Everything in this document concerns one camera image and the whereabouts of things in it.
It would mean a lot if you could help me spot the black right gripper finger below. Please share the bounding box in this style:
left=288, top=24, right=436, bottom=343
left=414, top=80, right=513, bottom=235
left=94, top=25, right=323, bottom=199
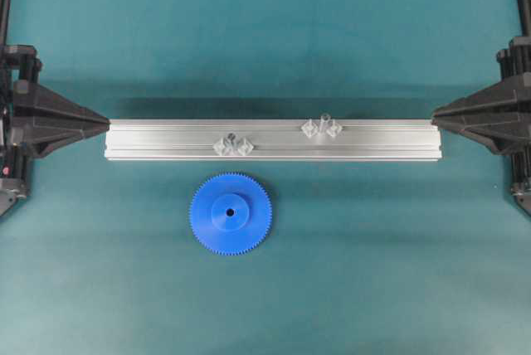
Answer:
left=432, top=80, right=519, bottom=121
left=431, top=120, right=519, bottom=154

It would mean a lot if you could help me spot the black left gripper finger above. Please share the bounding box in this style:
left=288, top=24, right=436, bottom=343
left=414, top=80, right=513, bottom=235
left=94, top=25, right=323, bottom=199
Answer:
left=12, top=119, right=110, bottom=158
left=13, top=80, right=110, bottom=124

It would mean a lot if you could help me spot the large blue plastic gear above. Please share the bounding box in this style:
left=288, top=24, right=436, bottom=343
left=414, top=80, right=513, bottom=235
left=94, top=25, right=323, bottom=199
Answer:
left=189, top=173, right=273, bottom=255

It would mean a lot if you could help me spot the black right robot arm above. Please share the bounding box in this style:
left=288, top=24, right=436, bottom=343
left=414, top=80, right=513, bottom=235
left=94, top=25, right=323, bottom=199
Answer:
left=431, top=36, right=530, bottom=213

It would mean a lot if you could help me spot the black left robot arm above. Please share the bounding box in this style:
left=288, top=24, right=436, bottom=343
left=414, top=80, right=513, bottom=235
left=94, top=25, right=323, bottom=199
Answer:
left=1, top=46, right=110, bottom=214

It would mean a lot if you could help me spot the silver aluminium extrusion rail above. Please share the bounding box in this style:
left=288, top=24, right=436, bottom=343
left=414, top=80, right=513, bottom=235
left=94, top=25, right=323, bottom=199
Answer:
left=105, top=119, right=442, bottom=162

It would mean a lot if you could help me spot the clear right shaft mount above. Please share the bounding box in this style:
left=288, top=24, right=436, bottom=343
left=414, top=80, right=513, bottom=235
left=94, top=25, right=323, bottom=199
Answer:
left=300, top=114, right=343, bottom=139

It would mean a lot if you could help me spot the clear shaft mount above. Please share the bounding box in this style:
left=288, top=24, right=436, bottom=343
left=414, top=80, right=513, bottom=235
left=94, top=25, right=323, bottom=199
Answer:
left=300, top=114, right=343, bottom=139
left=212, top=133, right=254, bottom=157

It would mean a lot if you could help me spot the clear left shaft mount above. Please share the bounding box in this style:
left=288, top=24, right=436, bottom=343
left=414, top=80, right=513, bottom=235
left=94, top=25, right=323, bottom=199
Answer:
left=212, top=133, right=254, bottom=157

